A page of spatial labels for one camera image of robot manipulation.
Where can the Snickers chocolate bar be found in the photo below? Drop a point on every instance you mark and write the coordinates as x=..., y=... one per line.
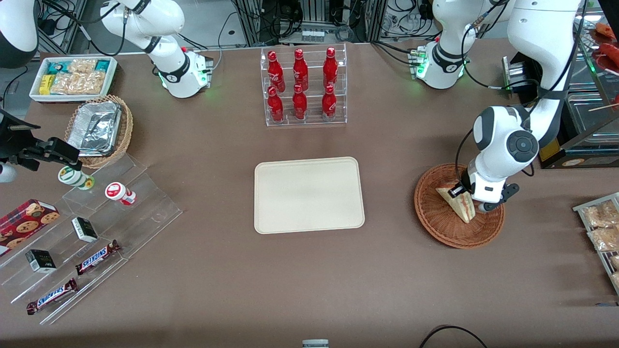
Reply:
x=51, y=296
x=96, y=257

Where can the teal snack packet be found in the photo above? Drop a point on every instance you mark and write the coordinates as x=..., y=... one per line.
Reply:
x=102, y=65
x=58, y=66

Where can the wooden skewer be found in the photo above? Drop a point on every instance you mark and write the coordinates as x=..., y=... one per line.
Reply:
x=602, y=107

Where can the silver foil packet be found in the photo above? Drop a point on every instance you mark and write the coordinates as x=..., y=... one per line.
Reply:
x=94, y=128

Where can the triangular sandwich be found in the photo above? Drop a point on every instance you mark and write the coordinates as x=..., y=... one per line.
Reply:
x=462, y=209

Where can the beige plastic tray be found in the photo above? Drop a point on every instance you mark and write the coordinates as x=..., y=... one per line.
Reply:
x=309, y=195

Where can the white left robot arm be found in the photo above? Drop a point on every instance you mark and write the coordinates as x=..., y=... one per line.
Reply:
x=503, y=140

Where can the yellow snack packet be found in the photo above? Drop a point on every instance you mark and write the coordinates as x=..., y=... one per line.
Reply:
x=46, y=85

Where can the clear rice cracker bag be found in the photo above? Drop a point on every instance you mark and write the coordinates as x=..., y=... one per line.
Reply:
x=80, y=85
x=83, y=65

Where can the white rectangular snack bin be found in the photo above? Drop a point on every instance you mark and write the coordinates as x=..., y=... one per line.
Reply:
x=113, y=79

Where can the silver metal box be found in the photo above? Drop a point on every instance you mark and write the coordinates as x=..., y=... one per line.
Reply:
x=517, y=72

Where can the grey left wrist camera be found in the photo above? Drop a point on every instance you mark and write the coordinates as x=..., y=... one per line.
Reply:
x=510, y=190

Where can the green lidded sunflower jar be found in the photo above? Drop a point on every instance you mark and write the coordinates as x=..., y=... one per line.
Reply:
x=72, y=176

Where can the clear acrylic stepped shelf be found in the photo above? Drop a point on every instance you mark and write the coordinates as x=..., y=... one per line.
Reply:
x=154, y=212
x=19, y=280

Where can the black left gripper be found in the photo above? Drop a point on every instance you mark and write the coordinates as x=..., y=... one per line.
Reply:
x=463, y=186

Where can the clear fried snack bag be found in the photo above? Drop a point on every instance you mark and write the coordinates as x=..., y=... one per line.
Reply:
x=615, y=262
x=616, y=280
x=597, y=215
x=604, y=238

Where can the tray of packaged snacks right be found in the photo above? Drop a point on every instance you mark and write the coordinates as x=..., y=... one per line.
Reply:
x=601, y=254

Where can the red lidded jar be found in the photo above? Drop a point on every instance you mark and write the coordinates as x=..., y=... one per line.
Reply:
x=116, y=191

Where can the grey small device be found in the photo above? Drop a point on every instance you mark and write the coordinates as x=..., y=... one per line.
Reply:
x=315, y=344

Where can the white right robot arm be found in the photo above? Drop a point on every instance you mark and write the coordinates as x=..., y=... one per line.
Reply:
x=179, y=72

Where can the brown wicker basket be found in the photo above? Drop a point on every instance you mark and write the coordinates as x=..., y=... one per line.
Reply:
x=445, y=227

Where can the aluminium frame rack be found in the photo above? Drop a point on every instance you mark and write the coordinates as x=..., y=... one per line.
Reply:
x=309, y=12

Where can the light wicker basket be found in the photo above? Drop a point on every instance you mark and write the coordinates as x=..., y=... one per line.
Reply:
x=127, y=128

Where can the clear acrylic bottle rack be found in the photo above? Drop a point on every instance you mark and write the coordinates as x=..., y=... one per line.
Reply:
x=314, y=118

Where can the red cola bottle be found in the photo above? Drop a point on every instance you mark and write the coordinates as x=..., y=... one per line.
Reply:
x=300, y=70
x=330, y=67
x=275, y=106
x=299, y=104
x=329, y=104
x=274, y=70

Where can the red tartan cookie box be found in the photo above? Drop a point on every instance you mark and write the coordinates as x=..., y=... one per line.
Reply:
x=26, y=226

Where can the small black box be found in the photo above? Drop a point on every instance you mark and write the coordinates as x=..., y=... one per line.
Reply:
x=84, y=229
x=40, y=261

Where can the grey power strip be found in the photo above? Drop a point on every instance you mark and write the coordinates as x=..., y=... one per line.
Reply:
x=314, y=35

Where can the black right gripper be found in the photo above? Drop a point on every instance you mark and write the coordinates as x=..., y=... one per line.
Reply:
x=10, y=141

